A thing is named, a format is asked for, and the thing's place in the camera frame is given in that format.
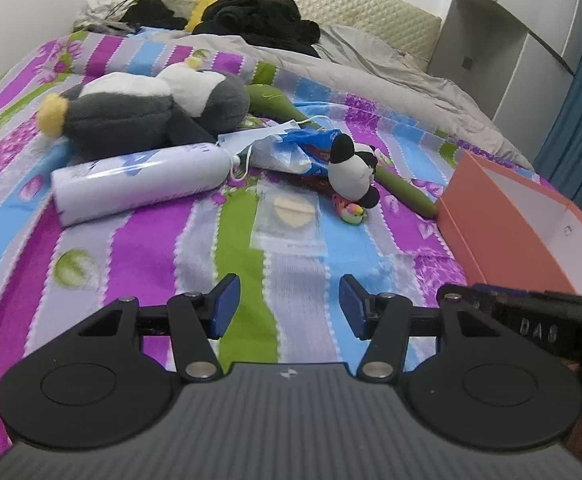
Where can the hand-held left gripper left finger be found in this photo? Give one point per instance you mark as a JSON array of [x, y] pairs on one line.
[[223, 305]]

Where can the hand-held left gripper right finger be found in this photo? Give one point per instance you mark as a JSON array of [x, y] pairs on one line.
[[353, 305]]

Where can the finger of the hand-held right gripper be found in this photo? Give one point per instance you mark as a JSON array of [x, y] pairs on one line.
[[531, 297]]

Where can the orange cardboard box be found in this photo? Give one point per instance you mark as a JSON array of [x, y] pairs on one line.
[[496, 230]]

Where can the red foil tea packet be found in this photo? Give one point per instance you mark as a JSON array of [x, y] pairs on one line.
[[316, 185]]

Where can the small panda plush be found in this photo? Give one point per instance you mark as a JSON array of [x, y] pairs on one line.
[[351, 175]]

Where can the blue plastic bag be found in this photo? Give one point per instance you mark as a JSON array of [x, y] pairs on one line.
[[296, 152]]

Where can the light blue face mask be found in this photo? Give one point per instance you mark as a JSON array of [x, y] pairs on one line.
[[243, 141]]

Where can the small rainbow plush toy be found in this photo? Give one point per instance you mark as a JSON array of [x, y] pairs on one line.
[[353, 212]]

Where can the striped floral bed sheet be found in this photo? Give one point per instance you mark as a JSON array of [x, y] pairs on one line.
[[136, 270]]

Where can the clear packet of cosmetic puffs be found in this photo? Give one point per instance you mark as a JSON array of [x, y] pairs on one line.
[[291, 215]]

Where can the white plastic bottle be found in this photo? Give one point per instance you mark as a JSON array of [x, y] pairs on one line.
[[136, 180]]

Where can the blue curtain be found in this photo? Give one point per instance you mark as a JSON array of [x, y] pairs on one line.
[[581, 125]]

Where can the grey and white penguin plush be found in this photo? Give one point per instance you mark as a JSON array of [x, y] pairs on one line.
[[136, 115]]

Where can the long green plush toy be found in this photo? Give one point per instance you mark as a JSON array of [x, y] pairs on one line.
[[271, 100]]

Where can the white wardrobe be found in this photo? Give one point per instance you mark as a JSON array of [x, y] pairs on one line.
[[521, 75]]

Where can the grey duvet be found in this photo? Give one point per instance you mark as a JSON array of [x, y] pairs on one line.
[[396, 80]]

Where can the black jacket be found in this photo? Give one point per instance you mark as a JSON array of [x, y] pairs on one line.
[[261, 22]]

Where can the yellow pillow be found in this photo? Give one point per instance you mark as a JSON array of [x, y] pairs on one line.
[[196, 17]]

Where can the cream quilted headboard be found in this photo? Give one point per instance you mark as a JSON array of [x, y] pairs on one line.
[[346, 5]]

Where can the small black clothes pile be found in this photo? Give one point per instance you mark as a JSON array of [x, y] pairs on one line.
[[151, 12]]

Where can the white crumpled clothes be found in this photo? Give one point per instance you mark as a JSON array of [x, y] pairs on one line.
[[98, 7]]

